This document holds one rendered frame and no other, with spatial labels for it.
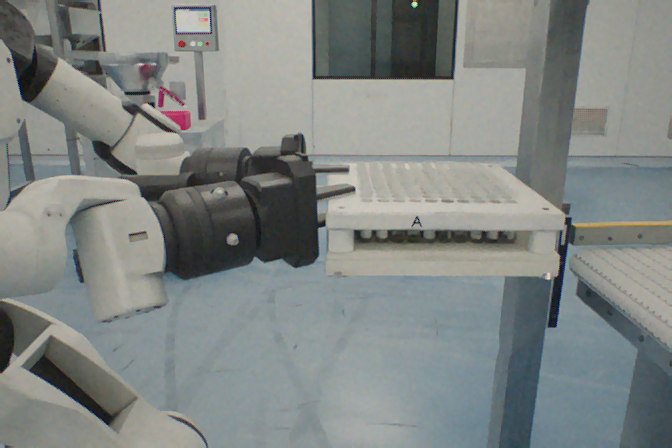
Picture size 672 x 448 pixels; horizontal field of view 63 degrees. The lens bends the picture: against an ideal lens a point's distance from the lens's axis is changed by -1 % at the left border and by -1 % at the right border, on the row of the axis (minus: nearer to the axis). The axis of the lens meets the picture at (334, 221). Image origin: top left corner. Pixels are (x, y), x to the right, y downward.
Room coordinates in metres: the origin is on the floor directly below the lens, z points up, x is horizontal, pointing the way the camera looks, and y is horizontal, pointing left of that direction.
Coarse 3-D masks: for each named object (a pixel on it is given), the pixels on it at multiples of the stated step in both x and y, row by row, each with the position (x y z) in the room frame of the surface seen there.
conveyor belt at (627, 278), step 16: (576, 256) 0.82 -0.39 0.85; (592, 256) 0.80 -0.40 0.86; (608, 256) 0.80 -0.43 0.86; (624, 256) 0.80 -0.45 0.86; (640, 256) 0.80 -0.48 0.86; (656, 256) 0.80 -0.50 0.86; (576, 272) 0.81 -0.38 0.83; (592, 272) 0.77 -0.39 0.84; (608, 272) 0.74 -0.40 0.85; (624, 272) 0.73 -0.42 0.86; (640, 272) 0.73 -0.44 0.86; (656, 272) 0.73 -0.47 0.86; (592, 288) 0.76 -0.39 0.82; (608, 288) 0.72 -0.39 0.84; (624, 288) 0.69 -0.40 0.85; (640, 288) 0.68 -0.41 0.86; (656, 288) 0.68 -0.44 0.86; (624, 304) 0.68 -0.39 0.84; (640, 304) 0.65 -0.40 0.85; (656, 304) 0.64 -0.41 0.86; (640, 320) 0.64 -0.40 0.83; (656, 320) 0.61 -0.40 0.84; (656, 336) 0.61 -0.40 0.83
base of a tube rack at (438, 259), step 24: (336, 264) 0.53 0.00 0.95; (360, 264) 0.53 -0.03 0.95; (384, 264) 0.53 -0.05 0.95; (408, 264) 0.53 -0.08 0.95; (432, 264) 0.53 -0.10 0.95; (456, 264) 0.53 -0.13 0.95; (480, 264) 0.53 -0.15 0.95; (504, 264) 0.53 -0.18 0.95; (528, 264) 0.53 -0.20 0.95; (552, 264) 0.53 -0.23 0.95
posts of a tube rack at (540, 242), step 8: (336, 232) 0.54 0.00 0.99; (344, 232) 0.54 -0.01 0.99; (352, 232) 0.54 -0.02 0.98; (536, 232) 0.54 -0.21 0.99; (544, 232) 0.54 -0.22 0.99; (552, 232) 0.54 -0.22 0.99; (336, 240) 0.54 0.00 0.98; (344, 240) 0.54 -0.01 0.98; (352, 240) 0.54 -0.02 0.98; (528, 240) 0.55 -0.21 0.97; (536, 240) 0.54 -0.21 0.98; (544, 240) 0.54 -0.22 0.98; (552, 240) 0.54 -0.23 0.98; (336, 248) 0.54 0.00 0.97; (344, 248) 0.54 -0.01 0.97; (352, 248) 0.54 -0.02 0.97; (528, 248) 0.55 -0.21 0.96; (536, 248) 0.54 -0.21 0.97; (544, 248) 0.54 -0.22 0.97; (552, 248) 0.54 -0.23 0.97
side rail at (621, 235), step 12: (576, 228) 0.83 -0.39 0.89; (588, 228) 0.83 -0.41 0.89; (600, 228) 0.84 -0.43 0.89; (612, 228) 0.84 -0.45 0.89; (624, 228) 0.84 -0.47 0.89; (636, 228) 0.84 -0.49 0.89; (648, 228) 0.84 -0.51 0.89; (660, 228) 0.84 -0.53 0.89; (576, 240) 0.83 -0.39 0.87; (588, 240) 0.84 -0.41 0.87; (600, 240) 0.84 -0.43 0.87; (612, 240) 0.84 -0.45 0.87; (624, 240) 0.84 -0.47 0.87; (636, 240) 0.84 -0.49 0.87; (648, 240) 0.84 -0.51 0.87; (660, 240) 0.84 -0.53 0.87
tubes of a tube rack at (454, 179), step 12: (372, 168) 0.70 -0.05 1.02; (384, 168) 0.70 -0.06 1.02; (396, 168) 0.71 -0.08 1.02; (432, 168) 0.70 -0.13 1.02; (444, 168) 0.70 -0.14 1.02; (456, 168) 0.71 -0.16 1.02; (468, 168) 0.71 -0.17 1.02; (372, 180) 0.66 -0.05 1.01; (384, 180) 0.63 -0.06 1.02; (396, 180) 0.63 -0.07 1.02; (408, 180) 0.64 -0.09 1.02; (420, 180) 0.63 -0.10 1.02; (432, 180) 0.64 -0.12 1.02; (444, 180) 0.66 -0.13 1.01; (456, 180) 0.63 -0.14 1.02; (468, 180) 0.64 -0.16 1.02; (480, 180) 0.64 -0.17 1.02; (408, 192) 0.59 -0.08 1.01; (456, 192) 0.59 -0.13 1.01
